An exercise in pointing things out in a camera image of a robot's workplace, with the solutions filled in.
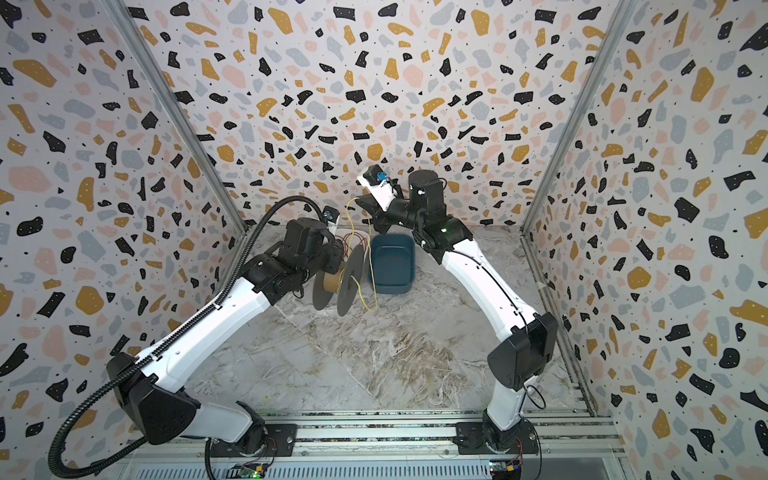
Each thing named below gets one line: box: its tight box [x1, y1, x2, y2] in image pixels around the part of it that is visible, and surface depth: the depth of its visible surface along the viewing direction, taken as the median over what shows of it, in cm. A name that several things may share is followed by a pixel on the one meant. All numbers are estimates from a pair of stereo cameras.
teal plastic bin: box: [370, 233, 416, 295], surface depth 112 cm
